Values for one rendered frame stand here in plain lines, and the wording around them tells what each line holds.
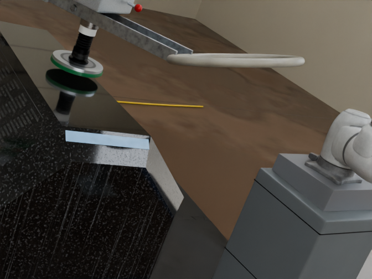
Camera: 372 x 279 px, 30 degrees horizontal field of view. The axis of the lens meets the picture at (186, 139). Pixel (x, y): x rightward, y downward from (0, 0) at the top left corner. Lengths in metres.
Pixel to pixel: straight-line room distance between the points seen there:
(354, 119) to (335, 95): 5.11
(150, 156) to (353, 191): 0.81
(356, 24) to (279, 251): 5.25
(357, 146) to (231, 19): 6.63
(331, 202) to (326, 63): 5.34
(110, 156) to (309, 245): 0.83
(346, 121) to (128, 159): 0.86
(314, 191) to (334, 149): 0.18
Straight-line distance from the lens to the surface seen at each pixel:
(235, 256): 2.97
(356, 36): 7.78
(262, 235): 2.86
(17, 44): 3.06
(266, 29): 8.67
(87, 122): 2.46
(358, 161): 2.62
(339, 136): 2.74
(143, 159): 2.49
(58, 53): 2.91
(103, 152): 2.41
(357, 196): 2.82
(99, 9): 2.70
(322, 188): 2.71
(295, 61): 2.37
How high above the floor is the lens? 1.77
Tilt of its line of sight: 20 degrees down
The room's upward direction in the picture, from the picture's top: 21 degrees clockwise
